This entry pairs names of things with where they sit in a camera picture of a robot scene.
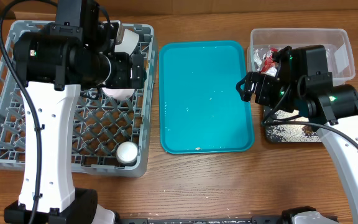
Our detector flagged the pink bowl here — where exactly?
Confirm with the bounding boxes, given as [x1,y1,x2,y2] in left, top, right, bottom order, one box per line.
[102,88,135,101]

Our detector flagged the red snack wrapper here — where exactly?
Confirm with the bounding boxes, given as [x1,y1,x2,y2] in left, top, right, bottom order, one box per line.
[259,48,278,75]

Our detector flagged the grey bowl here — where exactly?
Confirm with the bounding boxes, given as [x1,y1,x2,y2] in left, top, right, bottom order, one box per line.
[114,29,140,55]

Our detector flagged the rice and food leftovers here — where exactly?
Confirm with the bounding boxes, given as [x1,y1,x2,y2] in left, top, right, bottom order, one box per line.
[265,111,319,142]

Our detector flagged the white cup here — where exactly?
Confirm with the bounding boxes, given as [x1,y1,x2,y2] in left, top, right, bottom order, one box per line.
[116,141,139,166]

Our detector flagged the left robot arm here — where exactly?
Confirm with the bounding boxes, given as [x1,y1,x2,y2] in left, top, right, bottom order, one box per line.
[4,29,145,223]

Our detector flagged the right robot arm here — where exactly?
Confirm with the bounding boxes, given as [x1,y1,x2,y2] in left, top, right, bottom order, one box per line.
[236,70,358,223]

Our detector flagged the black waste tray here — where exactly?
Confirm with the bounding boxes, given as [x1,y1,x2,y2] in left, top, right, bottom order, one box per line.
[262,108,323,144]

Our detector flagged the grey plastic dishwasher rack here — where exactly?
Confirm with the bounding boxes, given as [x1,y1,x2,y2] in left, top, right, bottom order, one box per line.
[0,24,158,177]

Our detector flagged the teal plastic tray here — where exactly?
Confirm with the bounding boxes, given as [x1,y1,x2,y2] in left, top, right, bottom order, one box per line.
[158,40,254,154]

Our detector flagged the clear plastic bin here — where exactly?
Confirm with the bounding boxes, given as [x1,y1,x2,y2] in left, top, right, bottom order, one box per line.
[247,28,356,86]

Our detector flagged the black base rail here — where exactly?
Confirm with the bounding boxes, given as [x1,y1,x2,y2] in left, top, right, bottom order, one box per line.
[116,215,284,224]

